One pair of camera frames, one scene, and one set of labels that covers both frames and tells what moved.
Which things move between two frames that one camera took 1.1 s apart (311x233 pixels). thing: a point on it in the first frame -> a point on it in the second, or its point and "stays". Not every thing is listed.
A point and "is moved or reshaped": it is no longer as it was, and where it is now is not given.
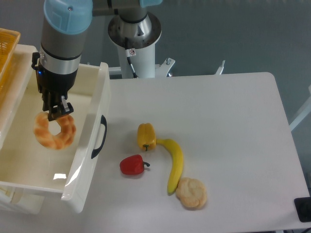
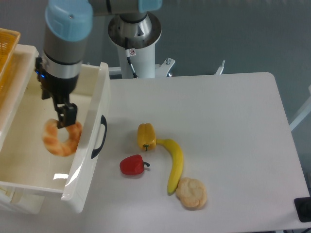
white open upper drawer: [67, 173] stays
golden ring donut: [64, 139] is moved or reshaped
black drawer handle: [95, 152] stays
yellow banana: [178, 165] stays
